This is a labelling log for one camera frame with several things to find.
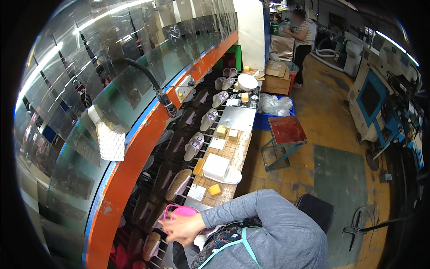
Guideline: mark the white blue industrial machine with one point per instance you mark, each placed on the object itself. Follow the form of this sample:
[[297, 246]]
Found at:
[[376, 101]]

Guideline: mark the white perforated lamp shade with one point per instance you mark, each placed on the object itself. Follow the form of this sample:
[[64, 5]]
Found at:
[[109, 141]]

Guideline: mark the white pillar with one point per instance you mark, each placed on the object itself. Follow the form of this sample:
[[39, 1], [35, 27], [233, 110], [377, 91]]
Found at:
[[250, 33]]

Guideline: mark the person's body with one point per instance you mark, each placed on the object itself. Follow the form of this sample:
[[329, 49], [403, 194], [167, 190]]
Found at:
[[278, 242]]

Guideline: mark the person's right hand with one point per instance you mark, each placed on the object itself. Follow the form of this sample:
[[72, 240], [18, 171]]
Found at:
[[186, 229]]

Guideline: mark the black printed mat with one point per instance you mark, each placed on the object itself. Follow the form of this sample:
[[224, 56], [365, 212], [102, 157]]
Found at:
[[252, 101]]

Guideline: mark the black floor stand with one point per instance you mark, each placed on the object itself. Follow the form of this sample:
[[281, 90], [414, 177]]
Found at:
[[357, 230]]

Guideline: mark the white round bowl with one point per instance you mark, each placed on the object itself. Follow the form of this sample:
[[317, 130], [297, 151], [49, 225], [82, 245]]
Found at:
[[247, 82]]

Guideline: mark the white rectangular box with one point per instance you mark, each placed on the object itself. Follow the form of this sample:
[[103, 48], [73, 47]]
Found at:
[[215, 165]]

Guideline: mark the red waste bin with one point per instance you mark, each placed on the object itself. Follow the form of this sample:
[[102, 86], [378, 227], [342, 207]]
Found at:
[[293, 75]]

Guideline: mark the heap of clear plastic bags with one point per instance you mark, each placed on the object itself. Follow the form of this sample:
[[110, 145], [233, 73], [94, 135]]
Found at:
[[275, 105]]

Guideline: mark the black chair seat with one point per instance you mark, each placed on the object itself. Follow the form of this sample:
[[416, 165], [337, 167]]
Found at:
[[317, 210]]

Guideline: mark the white paper sheet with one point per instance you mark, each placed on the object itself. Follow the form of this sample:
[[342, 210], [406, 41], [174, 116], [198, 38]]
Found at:
[[217, 143], [197, 192]]

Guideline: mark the blue plastic crate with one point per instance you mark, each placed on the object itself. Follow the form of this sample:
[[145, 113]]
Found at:
[[260, 121]]

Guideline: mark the row of slippers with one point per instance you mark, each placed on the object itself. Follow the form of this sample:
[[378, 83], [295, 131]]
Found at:
[[193, 148]]

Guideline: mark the grey metal plate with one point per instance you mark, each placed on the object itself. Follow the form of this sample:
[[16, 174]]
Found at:
[[237, 117]]

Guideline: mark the brown paper sack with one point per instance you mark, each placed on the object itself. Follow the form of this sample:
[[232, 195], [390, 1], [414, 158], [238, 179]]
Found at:
[[282, 47]]

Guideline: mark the orange blue conveyor machine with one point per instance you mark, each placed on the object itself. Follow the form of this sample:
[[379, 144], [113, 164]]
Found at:
[[134, 148]]

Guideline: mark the red top metal stool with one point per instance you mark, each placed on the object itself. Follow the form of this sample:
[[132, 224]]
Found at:
[[287, 130]]

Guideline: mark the flat yellow sponge pad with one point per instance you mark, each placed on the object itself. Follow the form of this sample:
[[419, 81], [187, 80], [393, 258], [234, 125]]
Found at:
[[199, 167]]

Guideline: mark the person's right fingers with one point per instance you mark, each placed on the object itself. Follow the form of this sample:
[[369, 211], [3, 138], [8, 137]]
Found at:
[[171, 228]]

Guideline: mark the pink plastic cup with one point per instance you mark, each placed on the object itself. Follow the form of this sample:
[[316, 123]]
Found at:
[[188, 211]]

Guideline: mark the stack of cardboard boxes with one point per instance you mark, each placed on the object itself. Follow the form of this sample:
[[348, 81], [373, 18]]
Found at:
[[276, 82]]

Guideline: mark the white socket box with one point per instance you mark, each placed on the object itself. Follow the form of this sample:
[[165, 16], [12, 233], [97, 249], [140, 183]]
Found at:
[[184, 89]]

